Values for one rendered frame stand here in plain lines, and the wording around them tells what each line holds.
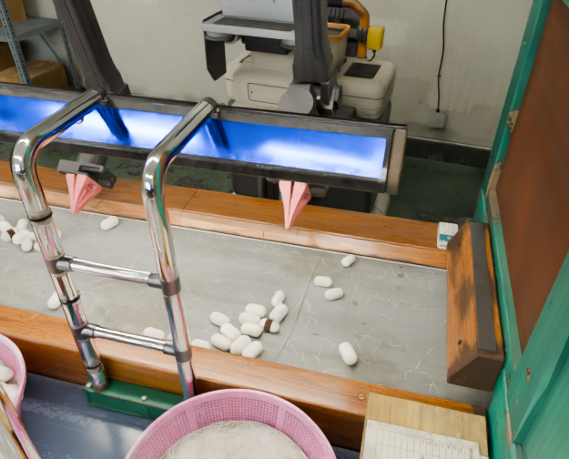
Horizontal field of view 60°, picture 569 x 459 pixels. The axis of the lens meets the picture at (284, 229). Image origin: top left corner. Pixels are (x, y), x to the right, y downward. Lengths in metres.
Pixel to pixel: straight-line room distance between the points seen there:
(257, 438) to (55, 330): 0.36
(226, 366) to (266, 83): 0.84
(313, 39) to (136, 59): 2.62
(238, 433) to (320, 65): 0.58
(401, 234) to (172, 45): 2.44
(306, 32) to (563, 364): 0.59
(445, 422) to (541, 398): 0.17
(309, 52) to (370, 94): 0.74
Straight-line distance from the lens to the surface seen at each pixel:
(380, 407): 0.70
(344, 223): 1.00
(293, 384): 0.72
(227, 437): 0.72
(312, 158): 0.59
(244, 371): 0.74
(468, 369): 0.70
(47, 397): 0.90
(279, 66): 1.38
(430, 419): 0.70
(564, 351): 0.52
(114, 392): 0.82
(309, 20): 0.84
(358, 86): 1.59
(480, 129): 2.85
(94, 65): 1.09
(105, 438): 0.83
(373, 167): 0.58
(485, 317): 0.72
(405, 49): 2.74
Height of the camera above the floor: 1.35
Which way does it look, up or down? 37 degrees down
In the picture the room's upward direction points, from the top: straight up
